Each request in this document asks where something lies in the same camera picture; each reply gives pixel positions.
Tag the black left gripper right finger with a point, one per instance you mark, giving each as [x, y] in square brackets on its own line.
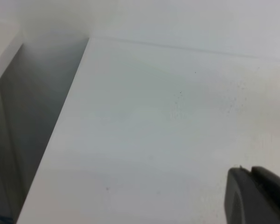
[265, 176]

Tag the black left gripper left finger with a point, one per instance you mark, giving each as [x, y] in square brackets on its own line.
[248, 201]

